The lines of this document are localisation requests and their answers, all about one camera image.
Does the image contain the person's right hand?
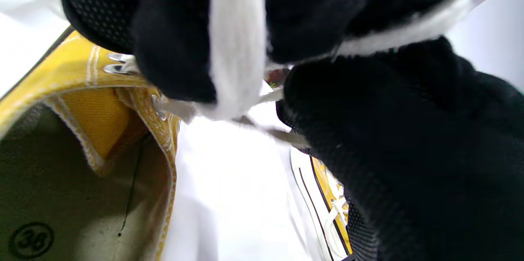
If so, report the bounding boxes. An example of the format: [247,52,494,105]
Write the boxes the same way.
[276,36,524,261]

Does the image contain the person's left hand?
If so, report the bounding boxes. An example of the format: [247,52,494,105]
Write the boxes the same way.
[55,0,480,104]

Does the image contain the yellow shoe with white laces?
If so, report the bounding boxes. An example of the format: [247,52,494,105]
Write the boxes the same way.
[289,146,353,261]
[0,0,480,261]

